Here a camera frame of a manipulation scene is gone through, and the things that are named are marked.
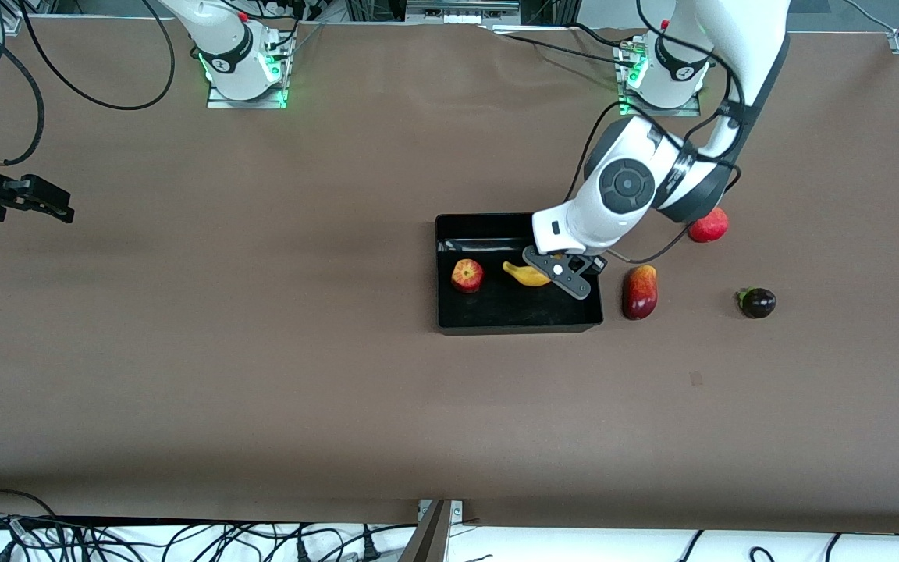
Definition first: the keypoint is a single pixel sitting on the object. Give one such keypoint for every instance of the dark purple eggplant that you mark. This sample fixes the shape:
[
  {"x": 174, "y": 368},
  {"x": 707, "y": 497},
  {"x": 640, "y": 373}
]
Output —
[{"x": 758, "y": 303}]

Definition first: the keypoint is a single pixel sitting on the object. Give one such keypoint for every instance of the grey metal post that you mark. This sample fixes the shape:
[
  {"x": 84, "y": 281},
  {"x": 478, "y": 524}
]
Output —
[{"x": 432, "y": 538}]

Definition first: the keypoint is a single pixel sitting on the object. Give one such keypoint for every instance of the grey power strip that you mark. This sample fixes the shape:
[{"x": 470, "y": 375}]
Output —
[{"x": 461, "y": 9}]

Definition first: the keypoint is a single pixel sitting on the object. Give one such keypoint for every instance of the yellow banana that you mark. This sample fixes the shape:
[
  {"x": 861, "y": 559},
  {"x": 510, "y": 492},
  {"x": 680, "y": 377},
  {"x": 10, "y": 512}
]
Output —
[{"x": 526, "y": 275}]

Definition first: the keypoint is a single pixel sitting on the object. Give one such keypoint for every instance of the red yellow mango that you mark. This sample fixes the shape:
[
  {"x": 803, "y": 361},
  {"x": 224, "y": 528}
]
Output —
[{"x": 640, "y": 293}]

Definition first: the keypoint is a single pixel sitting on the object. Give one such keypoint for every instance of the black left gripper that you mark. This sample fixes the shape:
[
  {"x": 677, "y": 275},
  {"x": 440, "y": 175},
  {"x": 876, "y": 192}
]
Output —
[{"x": 595, "y": 264}]

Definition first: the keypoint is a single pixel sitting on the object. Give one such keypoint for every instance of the brown table cover sheet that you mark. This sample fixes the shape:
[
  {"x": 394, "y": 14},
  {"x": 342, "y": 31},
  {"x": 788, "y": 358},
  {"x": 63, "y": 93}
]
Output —
[{"x": 449, "y": 421}]

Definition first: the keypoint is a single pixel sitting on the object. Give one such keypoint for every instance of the red yellow apple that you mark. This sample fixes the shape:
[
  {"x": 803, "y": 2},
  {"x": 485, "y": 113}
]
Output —
[{"x": 467, "y": 276}]

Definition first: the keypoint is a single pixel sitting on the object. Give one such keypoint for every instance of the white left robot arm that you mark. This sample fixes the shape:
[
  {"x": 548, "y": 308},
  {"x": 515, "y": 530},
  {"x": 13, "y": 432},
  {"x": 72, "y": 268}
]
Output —
[{"x": 738, "y": 31}]

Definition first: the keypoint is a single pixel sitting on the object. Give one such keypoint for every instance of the red pomegranate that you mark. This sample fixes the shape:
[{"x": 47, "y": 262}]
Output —
[{"x": 711, "y": 228}]

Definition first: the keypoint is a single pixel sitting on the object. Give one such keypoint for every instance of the black plastic box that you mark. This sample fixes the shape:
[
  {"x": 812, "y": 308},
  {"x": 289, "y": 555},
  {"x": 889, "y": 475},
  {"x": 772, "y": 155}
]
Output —
[{"x": 520, "y": 312}]

